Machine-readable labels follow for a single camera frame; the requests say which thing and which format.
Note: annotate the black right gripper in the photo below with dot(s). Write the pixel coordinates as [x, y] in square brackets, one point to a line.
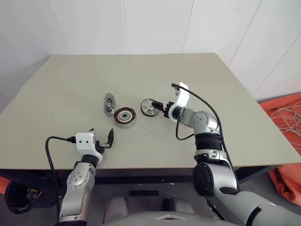
[168, 106]

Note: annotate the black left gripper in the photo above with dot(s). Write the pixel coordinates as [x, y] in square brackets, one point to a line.
[101, 145]

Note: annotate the silver spoked rotor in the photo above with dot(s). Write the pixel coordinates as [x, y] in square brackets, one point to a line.
[147, 107]

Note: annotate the silver toothed motor lid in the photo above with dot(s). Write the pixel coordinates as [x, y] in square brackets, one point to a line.
[108, 100]

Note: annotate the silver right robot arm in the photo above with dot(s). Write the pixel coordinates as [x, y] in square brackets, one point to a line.
[202, 120]

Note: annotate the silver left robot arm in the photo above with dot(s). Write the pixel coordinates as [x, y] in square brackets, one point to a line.
[78, 179]

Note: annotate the motor housing with copper windings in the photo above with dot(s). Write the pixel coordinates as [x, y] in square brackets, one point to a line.
[128, 116]

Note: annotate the black tape strip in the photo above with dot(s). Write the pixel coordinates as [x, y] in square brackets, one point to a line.
[143, 193]

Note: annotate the grey rounded robot leg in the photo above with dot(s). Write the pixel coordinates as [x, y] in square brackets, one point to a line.
[176, 203]
[116, 209]

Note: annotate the grey robot torso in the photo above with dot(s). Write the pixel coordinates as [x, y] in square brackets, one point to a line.
[145, 219]

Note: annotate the black bag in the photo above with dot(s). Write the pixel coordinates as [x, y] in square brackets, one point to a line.
[16, 200]

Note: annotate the small orange cloth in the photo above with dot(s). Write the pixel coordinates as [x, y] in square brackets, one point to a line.
[2, 186]

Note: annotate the large orange cloth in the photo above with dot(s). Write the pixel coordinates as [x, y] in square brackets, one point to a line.
[291, 147]

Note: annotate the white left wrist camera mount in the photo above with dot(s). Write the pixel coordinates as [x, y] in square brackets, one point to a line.
[84, 141]

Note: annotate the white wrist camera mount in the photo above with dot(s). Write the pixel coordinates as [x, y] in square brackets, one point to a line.
[84, 141]
[182, 99]

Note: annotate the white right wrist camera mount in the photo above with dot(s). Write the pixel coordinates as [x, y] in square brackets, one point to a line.
[182, 99]

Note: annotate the black table frame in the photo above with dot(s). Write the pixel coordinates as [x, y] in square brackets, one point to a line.
[141, 173]

